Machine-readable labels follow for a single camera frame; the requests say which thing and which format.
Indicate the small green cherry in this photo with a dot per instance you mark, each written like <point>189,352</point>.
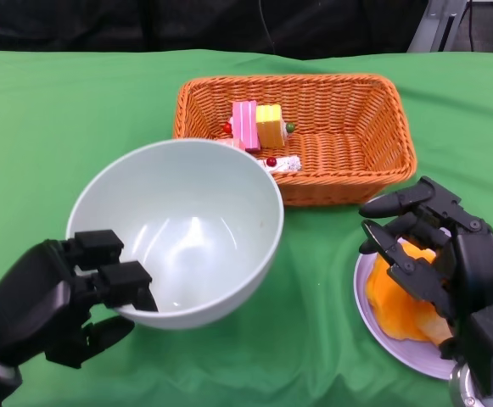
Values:
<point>289,126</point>

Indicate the yellow layered cake slice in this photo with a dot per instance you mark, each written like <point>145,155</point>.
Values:
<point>269,127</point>

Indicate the white round plate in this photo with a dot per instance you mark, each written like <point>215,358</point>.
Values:
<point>382,343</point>

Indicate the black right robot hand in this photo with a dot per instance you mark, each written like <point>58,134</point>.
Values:
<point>479,271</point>

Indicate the small red cherry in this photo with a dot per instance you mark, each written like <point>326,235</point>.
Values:
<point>271,161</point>
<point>228,126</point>

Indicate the small orange striped bread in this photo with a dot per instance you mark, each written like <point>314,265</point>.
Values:
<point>394,305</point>

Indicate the pink layered cake slice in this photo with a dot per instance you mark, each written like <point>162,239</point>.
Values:
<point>246,127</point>

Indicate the grey-green round bowl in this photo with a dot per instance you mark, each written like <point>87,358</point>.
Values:
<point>178,203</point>

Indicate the orange wicker basket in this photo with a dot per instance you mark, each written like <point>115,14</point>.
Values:
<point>348,127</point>

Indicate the dark chocolate cake piece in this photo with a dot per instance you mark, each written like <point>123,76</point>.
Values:
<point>286,164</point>

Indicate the green tablecloth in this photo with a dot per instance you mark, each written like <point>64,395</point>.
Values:
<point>59,106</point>

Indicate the black backdrop cloth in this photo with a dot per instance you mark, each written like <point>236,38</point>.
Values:
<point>144,25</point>

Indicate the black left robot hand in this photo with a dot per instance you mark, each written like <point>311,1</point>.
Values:
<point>29,305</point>

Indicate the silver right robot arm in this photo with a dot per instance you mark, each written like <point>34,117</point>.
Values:
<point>466,390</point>

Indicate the silver metal stand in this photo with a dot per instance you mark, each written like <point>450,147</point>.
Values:
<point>433,29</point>

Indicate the salmon layered cake slice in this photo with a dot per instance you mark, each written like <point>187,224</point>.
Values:
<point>234,143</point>

